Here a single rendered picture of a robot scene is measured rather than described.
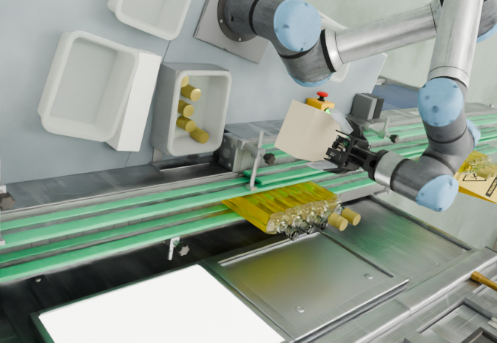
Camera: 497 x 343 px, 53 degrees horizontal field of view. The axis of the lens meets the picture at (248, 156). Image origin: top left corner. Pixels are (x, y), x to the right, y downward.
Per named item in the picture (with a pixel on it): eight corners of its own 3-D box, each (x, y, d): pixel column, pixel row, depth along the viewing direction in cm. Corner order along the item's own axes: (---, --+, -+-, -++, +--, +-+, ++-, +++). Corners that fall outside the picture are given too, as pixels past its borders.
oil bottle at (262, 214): (220, 202, 139) (271, 239, 125) (222, 184, 137) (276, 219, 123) (234, 199, 143) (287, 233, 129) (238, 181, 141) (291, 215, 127)
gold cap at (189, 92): (181, 83, 129) (191, 88, 126) (192, 83, 131) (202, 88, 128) (179, 97, 130) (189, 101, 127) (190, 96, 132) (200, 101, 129)
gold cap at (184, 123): (177, 115, 131) (186, 120, 129) (187, 114, 134) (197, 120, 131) (174, 128, 133) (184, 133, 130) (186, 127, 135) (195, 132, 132)
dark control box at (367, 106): (349, 112, 188) (367, 120, 183) (354, 92, 186) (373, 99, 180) (362, 111, 194) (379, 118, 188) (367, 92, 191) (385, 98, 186)
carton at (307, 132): (292, 99, 117) (316, 109, 112) (329, 113, 129) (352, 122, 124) (274, 145, 119) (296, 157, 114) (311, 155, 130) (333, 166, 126)
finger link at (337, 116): (327, 96, 114) (344, 128, 109) (340, 102, 118) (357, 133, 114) (316, 104, 115) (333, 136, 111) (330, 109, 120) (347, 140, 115)
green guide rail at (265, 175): (242, 174, 140) (262, 185, 135) (243, 170, 140) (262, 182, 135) (492, 128, 257) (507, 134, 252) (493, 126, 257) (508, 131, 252)
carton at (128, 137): (105, 141, 122) (117, 150, 118) (126, 46, 116) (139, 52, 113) (126, 143, 127) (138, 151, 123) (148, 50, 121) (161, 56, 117)
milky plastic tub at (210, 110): (149, 145, 131) (168, 157, 126) (159, 62, 124) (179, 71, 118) (202, 140, 143) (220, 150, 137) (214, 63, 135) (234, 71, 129)
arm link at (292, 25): (275, -19, 123) (314, -8, 115) (294, 19, 133) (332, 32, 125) (244, 15, 122) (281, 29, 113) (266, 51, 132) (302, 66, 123)
